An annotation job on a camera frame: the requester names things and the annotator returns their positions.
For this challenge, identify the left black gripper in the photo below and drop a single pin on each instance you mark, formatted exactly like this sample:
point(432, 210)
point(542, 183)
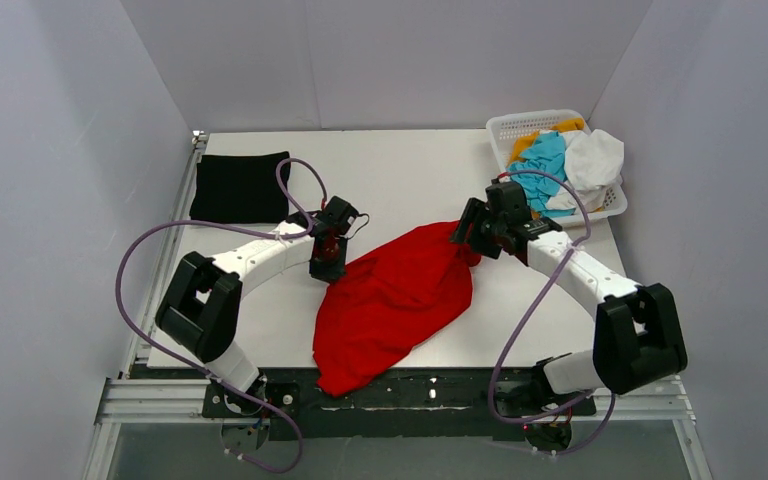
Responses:
point(327, 263)

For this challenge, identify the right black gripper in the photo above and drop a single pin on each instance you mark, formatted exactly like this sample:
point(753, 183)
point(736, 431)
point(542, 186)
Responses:
point(467, 227)

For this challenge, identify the red t shirt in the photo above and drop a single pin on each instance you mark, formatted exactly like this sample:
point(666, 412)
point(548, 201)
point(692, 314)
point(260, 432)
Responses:
point(390, 300)

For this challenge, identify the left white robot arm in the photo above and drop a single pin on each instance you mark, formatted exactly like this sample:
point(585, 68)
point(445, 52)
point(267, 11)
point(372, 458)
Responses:
point(200, 307)

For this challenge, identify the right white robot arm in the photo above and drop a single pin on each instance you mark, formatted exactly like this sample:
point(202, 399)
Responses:
point(637, 338)

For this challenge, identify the white plastic laundry basket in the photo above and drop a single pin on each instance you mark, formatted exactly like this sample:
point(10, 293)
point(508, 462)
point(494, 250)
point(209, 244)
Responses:
point(505, 130)

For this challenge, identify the light blue t shirt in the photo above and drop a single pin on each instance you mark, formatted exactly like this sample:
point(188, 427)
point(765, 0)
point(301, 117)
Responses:
point(546, 155)

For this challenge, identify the folded black t shirt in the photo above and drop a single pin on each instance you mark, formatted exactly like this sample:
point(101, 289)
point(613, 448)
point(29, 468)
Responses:
point(241, 189)

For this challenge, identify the white t shirt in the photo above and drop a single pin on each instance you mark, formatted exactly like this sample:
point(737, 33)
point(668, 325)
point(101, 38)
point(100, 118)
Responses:
point(590, 164)

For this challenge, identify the yellow t shirt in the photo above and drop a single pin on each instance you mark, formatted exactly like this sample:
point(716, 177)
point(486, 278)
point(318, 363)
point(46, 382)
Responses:
point(524, 142)

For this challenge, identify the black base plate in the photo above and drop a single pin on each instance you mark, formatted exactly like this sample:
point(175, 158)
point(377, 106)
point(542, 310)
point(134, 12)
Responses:
point(409, 402)

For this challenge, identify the left side aluminium rail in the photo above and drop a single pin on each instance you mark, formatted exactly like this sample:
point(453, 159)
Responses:
point(136, 351)

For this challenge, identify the aluminium frame rail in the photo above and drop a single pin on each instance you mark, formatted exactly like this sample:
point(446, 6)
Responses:
point(181, 401)

